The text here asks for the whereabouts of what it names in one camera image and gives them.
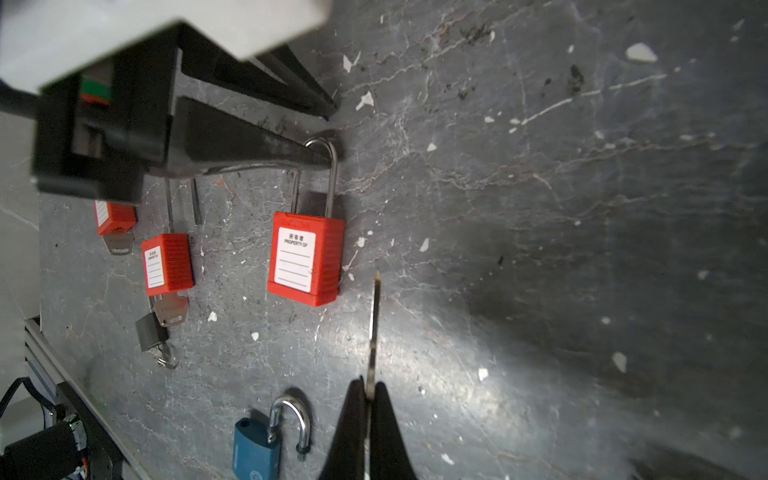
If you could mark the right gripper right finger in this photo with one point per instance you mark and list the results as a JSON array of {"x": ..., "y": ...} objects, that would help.
[{"x": 388, "y": 456}]

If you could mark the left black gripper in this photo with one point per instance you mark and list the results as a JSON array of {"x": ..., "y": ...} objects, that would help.
[{"x": 102, "y": 151}]

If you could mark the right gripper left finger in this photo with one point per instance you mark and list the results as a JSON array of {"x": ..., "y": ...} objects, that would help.
[{"x": 346, "y": 457}]

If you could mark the red padlock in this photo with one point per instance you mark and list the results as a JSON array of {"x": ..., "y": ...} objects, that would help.
[
  {"x": 168, "y": 270},
  {"x": 114, "y": 224},
  {"x": 306, "y": 251}
]

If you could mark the small black padlock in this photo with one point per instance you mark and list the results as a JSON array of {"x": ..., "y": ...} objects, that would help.
[{"x": 153, "y": 338}]

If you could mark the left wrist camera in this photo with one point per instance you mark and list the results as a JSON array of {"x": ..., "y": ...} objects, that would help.
[{"x": 44, "y": 41}]

